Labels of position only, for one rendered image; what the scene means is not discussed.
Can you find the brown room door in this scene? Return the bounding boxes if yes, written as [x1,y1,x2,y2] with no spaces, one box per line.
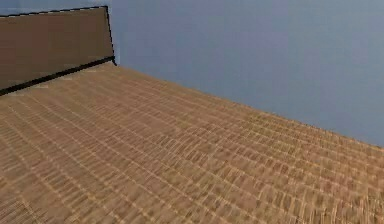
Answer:
[0,5,117,97]

